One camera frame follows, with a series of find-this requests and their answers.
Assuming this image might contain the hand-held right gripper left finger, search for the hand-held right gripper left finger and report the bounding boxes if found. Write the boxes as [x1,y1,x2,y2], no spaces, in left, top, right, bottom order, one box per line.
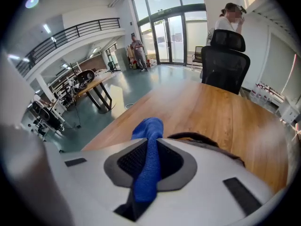
[44,137,148,224]

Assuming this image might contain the white cabinet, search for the white cabinet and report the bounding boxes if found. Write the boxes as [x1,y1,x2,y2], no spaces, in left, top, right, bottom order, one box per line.
[275,99,301,125]

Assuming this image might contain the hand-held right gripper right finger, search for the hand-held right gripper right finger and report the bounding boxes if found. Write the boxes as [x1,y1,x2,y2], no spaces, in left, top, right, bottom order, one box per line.
[145,137,276,223]

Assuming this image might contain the grey backpack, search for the grey backpack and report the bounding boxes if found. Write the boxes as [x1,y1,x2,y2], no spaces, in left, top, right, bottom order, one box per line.
[166,132,246,168]

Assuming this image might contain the round wooden table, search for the round wooden table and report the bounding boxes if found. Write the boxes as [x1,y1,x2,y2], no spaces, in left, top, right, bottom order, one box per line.
[76,73,117,114]

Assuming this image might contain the black balcony railing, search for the black balcony railing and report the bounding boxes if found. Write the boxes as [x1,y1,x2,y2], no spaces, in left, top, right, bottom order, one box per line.
[15,17,121,78]

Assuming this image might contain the grey metal locker cabinet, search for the grey metal locker cabinet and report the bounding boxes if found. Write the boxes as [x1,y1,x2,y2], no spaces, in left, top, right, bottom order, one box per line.
[114,48,128,72]

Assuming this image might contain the blue cloth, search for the blue cloth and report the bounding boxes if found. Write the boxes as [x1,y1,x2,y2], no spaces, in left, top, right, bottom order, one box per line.
[131,117,165,202]

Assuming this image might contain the black mesh office chair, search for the black mesh office chair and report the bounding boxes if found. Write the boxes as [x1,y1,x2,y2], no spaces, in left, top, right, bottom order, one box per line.
[201,29,251,96]

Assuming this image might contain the glass entrance doors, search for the glass entrance doors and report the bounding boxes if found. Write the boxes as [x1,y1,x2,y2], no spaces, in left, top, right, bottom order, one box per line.
[131,0,209,66]

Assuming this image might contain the row of clear bottles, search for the row of clear bottles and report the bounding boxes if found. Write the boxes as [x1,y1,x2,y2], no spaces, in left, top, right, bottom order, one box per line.
[249,82,286,106]

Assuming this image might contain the metal frame chair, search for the metal frame chair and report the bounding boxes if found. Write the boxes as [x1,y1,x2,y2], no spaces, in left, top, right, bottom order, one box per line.
[191,45,205,71]

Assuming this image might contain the black oval device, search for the black oval device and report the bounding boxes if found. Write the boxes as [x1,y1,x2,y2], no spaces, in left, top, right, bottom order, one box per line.
[76,69,96,85]

